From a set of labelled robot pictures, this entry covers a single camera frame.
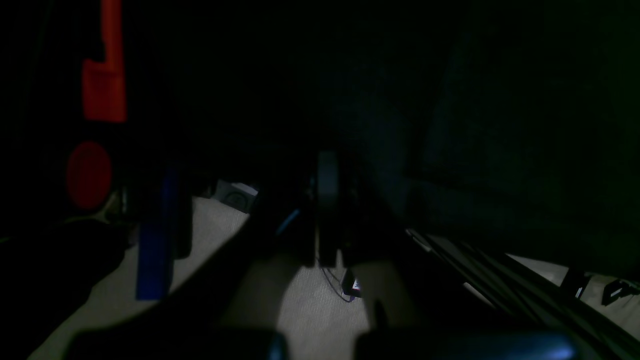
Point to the blue handled tool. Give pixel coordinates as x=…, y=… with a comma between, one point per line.
x=157, y=231

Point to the black and orange clamp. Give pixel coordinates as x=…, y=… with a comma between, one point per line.
x=89, y=171

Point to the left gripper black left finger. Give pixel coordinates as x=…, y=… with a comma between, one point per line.
x=229, y=308

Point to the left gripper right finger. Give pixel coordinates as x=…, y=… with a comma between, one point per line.
x=416, y=307

